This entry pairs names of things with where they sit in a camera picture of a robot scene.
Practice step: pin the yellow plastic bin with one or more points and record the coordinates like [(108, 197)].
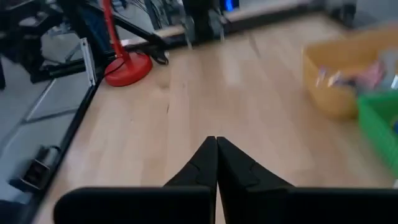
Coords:
[(329, 99)]

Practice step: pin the green plastic basket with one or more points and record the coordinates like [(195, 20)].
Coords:
[(376, 124)]

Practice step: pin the red desk lamp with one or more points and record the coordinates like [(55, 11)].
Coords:
[(130, 70)]

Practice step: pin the black metal clamp bracket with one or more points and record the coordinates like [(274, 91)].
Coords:
[(34, 174)]

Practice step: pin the black table frame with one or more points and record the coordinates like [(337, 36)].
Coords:
[(74, 127)]

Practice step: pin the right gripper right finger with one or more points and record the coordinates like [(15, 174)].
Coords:
[(248, 193)]

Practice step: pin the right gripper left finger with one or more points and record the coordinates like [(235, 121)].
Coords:
[(205, 168)]

